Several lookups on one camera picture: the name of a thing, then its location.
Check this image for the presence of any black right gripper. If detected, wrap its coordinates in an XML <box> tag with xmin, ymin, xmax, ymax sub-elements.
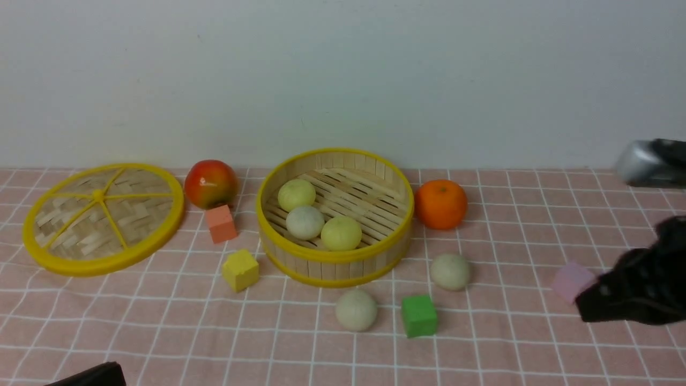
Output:
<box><xmin>576</xmin><ymin>216</ymin><xmax>684</xmax><ymax>325</ymax></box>

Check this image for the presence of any white bun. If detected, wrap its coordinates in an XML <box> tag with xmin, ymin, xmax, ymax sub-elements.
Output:
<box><xmin>429</xmin><ymin>253</ymin><xmax>472</xmax><ymax>291</ymax></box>
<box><xmin>285</xmin><ymin>206</ymin><xmax>325</xmax><ymax>240</ymax></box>
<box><xmin>335</xmin><ymin>288</ymin><xmax>378</xmax><ymax>332</ymax></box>

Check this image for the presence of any yellow bun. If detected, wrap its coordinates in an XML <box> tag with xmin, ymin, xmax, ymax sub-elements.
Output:
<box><xmin>319</xmin><ymin>216</ymin><xmax>362</xmax><ymax>251</ymax></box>
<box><xmin>277</xmin><ymin>179</ymin><xmax>316</xmax><ymax>212</ymax></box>

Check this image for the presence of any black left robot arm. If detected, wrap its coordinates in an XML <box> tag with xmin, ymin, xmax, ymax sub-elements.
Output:
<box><xmin>48</xmin><ymin>361</ymin><xmax>127</xmax><ymax>386</ymax></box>

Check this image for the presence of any yellow rimmed bamboo steamer tray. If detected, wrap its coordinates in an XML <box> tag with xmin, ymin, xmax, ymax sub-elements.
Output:
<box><xmin>256</xmin><ymin>147</ymin><xmax>414</xmax><ymax>288</ymax></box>

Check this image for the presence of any yellow rimmed bamboo steamer lid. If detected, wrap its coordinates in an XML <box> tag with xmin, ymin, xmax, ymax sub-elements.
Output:
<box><xmin>23</xmin><ymin>164</ymin><xmax>185</xmax><ymax>277</ymax></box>

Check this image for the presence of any pink foam block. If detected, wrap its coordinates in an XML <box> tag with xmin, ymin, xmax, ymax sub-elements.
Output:
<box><xmin>551</xmin><ymin>261</ymin><xmax>597</xmax><ymax>305</ymax></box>

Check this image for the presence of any pink checkered tablecloth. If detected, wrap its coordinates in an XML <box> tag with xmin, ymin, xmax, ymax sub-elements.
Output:
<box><xmin>1</xmin><ymin>168</ymin><xmax>684</xmax><ymax>385</ymax></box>

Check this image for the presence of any green foam cube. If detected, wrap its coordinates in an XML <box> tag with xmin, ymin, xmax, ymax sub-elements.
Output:
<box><xmin>401</xmin><ymin>294</ymin><xmax>438</xmax><ymax>339</ymax></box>

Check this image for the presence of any orange fruit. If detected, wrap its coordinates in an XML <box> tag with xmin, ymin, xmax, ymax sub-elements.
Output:
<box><xmin>415</xmin><ymin>179</ymin><xmax>468</xmax><ymax>231</ymax></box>

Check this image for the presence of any yellow foam cube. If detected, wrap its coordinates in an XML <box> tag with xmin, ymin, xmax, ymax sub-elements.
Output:
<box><xmin>221</xmin><ymin>249</ymin><xmax>260</xmax><ymax>293</ymax></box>

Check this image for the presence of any orange foam cube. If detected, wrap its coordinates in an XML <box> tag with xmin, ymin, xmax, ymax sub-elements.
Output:
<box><xmin>205</xmin><ymin>205</ymin><xmax>238</xmax><ymax>244</ymax></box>

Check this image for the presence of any red yellow apple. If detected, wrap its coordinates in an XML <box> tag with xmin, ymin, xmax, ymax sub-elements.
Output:
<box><xmin>183</xmin><ymin>159</ymin><xmax>240</xmax><ymax>210</ymax></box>

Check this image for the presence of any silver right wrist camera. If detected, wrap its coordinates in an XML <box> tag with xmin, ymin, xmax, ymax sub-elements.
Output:
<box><xmin>615</xmin><ymin>138</ymin><xmax>685</xmax><ymax>190</ymax></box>

